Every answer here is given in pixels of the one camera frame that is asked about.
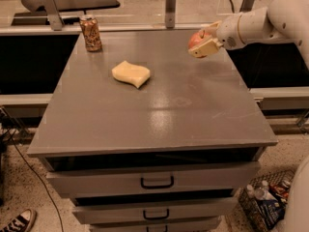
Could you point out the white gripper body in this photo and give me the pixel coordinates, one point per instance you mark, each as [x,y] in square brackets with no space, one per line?
[228,31]

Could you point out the yellow sponge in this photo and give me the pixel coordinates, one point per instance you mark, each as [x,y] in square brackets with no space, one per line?
[132,74]

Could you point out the orange soda can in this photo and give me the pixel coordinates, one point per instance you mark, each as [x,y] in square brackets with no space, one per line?
[89,27]

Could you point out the grey drawer cabinet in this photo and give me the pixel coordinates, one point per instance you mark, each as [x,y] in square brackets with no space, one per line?
[190,111]

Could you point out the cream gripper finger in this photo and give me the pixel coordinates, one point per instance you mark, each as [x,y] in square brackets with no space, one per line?
[210,29]
[204,48]

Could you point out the middle metal bracket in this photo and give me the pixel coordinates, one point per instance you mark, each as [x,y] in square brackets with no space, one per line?
[170,9]

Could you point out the wire basket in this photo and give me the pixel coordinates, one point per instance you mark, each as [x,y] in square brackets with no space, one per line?
[279,186]

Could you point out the bottom drawer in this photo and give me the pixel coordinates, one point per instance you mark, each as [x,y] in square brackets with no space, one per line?
[202,224]

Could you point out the blue snack bag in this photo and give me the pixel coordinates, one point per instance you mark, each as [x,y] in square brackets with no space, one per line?
[272,212]

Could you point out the middle drawer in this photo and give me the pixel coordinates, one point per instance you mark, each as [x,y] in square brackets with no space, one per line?
[155,211]

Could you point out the red apple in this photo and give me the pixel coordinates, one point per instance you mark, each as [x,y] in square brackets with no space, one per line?
[194,44]

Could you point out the left metal bracket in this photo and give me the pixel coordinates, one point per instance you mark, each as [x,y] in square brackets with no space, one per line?
[55,21]

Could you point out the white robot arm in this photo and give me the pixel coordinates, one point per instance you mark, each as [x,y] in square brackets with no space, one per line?
[280,22]

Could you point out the drawer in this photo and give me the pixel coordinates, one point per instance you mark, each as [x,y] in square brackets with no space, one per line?
[155,211]
[202,224]
[149,180]

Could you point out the black white sneaker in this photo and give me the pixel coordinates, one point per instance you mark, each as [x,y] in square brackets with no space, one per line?
[21,223]

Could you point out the clear water bottle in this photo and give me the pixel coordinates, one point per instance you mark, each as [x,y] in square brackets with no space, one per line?
[261,192]

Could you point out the top drawer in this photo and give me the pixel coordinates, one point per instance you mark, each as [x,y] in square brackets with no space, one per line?
[149,180]

